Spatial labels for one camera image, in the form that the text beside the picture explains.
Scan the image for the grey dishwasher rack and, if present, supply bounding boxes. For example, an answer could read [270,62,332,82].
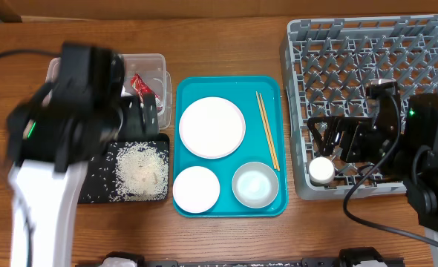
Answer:
[280,14,438,200]

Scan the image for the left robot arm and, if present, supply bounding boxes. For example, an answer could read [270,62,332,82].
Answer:
[7,43,159,266]

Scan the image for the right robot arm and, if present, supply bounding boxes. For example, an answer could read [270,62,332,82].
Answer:
[307,79,438,266]

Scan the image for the red snack wrapper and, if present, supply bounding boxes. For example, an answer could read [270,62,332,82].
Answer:
[130,73,163,113]

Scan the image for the wooden chopstick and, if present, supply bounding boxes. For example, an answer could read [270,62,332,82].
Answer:
[258,92,281,172]
[255,91,278,171]

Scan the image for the white paper cup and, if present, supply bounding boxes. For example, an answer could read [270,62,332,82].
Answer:
[308,156,335,185]

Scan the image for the clear plastic storage bin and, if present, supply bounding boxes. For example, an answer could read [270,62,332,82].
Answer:
[42,53,173,131]

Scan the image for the pile of cooked rice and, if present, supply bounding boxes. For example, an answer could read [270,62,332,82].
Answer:
[81,140,169,203]

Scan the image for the teal plastic serving tray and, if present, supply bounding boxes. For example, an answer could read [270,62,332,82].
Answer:
[173,76,288,218]

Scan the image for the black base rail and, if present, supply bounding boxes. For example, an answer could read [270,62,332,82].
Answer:
[140,257,405,267]

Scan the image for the large white plate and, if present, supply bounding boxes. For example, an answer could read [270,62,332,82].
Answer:
[179,96,246,159]

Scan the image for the black plastic tray bin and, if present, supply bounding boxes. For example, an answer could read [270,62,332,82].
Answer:
[76,133,171,205]

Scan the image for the grey-white bowl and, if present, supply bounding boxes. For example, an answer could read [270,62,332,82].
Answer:
[232,162,280,209]

